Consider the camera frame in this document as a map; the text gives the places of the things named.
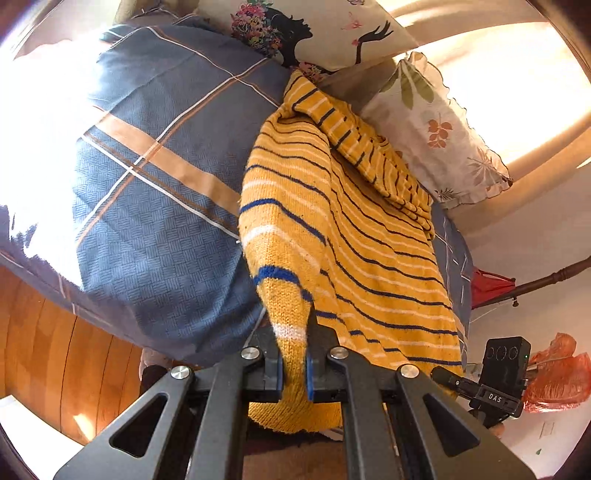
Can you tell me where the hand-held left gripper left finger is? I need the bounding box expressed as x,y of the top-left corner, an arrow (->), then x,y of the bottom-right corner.
53,310 -> 286,480

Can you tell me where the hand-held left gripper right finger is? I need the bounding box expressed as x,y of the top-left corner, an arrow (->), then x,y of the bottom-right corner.
305,310 -> 537,480

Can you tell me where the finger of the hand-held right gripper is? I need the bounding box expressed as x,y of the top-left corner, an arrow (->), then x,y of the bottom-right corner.
430,367 -> 483,400

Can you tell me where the yellow striped knit sweater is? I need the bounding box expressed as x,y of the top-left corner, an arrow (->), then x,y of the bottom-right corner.
238,69 -> 465,435

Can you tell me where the orange plastic bag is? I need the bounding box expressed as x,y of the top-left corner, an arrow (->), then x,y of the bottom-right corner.
524,332 -> 591,414

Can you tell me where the red cloth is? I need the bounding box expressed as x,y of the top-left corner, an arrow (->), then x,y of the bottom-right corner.
470,269 -> 516,309

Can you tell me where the blue plaid bed quilt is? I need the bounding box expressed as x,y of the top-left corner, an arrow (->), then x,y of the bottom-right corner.
0,14 -> 475,367

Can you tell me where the white leaf print pillow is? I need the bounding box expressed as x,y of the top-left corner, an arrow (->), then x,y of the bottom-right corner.
360,51 -> 514,209

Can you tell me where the pillow with silhouette print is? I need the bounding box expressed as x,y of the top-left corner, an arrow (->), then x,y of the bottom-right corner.
196,0 -> 419,75

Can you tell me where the dark wooden rail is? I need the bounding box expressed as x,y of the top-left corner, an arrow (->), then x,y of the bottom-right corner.
510,253 -> 591,301

